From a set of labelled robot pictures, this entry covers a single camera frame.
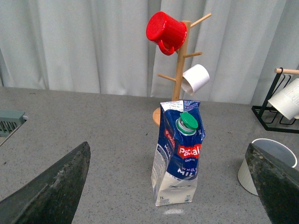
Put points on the red mug on tree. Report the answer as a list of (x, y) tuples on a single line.
[(165, 31)]

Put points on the black wire mug rack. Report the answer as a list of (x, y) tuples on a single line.
[(268, 116)]

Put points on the wooden mug tree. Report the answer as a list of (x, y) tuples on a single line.
[(182, 55)]

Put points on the cream ribbed hanging mug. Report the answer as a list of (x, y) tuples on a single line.
[(287, 100)]

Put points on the blue Pascual milk carton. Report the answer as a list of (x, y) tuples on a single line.
[(174, 174)]

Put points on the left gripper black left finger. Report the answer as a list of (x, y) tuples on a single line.
[(53, 196)]

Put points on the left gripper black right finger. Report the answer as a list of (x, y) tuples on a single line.
[(277, 185)]

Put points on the green dish rack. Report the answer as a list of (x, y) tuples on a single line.
[(10, 120)]

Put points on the cream HOME mug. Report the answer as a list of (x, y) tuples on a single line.
[(274, 148)]

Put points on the white mug on tree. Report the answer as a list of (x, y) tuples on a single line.
[(194, 78)]

